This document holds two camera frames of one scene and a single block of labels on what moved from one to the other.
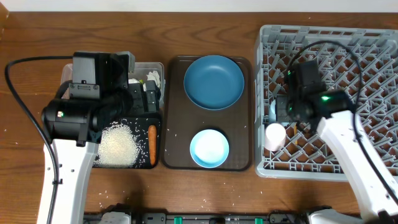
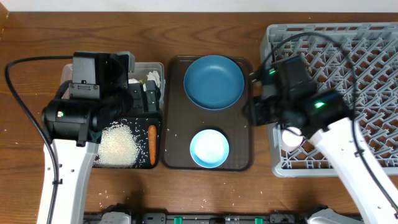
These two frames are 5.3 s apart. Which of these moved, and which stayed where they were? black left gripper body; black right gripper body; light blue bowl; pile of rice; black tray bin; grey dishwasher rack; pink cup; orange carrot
Moved: black right gripper body; grey dishwasher rack; pink cup
Stayed: orange carrot; pile of rice; black left gripper body; light blue bowl; black tray bin
